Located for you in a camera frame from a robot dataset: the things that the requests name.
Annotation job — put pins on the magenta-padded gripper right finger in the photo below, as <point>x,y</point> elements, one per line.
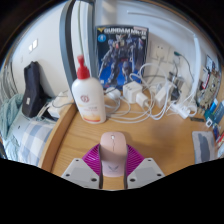
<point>145,171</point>

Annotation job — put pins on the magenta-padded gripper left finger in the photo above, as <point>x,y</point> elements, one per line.
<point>80,171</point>

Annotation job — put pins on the pink computer mouse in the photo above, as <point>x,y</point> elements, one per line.
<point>113,153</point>

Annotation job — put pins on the plaid bedding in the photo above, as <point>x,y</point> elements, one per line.
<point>35,140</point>

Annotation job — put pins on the small white charger block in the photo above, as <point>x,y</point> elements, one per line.
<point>141,100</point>

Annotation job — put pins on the white red-capped lotion bottle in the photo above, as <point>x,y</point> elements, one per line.
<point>89,100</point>

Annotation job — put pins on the white power strip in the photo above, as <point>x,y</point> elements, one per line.
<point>183,110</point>

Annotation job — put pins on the black ruler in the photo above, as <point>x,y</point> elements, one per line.
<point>196,119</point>

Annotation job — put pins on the white plug adapter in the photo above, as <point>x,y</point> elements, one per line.
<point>162,96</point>

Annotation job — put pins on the small white clock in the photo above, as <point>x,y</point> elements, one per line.
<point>209,123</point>

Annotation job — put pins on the large white charger block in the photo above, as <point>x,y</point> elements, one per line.
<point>131,91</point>

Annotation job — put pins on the teal blanket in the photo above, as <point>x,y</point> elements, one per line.
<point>10,113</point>

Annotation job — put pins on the black bag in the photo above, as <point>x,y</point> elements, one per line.
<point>32,90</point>

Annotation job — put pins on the colourful printed box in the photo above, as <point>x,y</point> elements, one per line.
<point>210,83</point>

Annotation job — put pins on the robot model kit box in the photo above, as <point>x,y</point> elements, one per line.
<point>121,56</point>

